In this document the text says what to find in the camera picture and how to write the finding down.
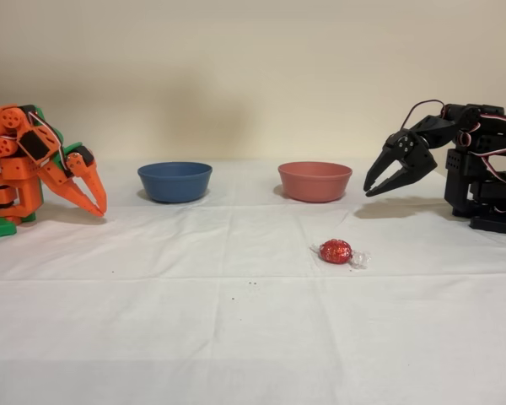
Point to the red bowl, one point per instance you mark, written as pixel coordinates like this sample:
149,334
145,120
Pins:
315,185

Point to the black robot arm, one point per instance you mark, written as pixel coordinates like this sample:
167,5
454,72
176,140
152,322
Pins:
457,164

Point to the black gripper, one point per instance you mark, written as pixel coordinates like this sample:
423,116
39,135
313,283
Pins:
405,155

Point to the white tablecloth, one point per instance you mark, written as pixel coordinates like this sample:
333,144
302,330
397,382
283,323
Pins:
253,329

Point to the blue bowl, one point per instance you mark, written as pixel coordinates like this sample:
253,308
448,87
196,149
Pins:
175,185

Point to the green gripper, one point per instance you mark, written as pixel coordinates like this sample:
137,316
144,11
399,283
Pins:
77,170

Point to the red candy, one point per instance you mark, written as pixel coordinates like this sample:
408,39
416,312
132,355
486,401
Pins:
336,252

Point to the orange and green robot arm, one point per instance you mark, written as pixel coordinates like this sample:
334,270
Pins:
21,169

